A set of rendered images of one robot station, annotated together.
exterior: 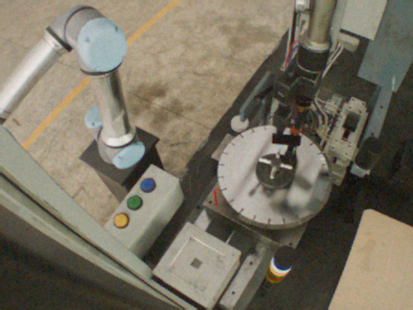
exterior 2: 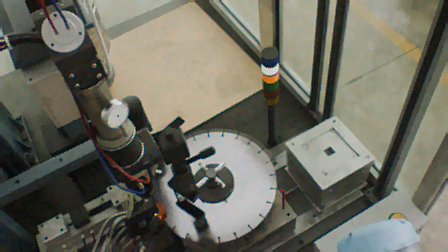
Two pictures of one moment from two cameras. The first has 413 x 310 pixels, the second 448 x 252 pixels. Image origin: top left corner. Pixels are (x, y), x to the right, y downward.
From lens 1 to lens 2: 0.94 m
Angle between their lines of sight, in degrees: 66
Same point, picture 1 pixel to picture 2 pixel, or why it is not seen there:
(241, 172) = (246, 198)
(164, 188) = (334, 237)
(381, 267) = (169, 109)
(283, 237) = not seen: hidden behind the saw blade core
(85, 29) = (403, 239)
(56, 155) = not seen: outside the picture
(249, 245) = not seen: hidden behind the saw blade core
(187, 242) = (330, 172)
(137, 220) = (377, 214)
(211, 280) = (322, 132)
